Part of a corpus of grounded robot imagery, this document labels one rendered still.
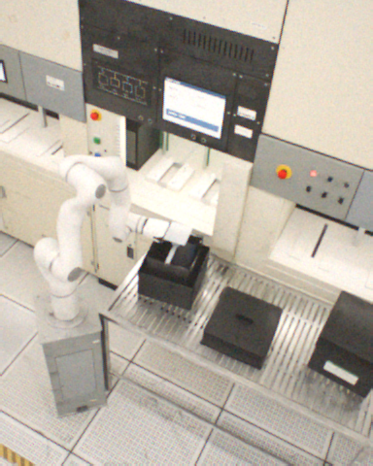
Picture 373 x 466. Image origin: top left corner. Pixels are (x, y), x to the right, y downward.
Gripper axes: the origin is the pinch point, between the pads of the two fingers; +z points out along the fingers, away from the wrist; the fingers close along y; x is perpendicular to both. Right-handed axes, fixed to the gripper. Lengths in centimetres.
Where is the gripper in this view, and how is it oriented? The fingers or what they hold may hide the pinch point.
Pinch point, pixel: (177, 235)
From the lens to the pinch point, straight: 235.4
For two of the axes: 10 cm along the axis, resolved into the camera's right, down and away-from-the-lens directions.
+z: 9.4, 2.8, -1.8
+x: 0.8, -7.1, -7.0
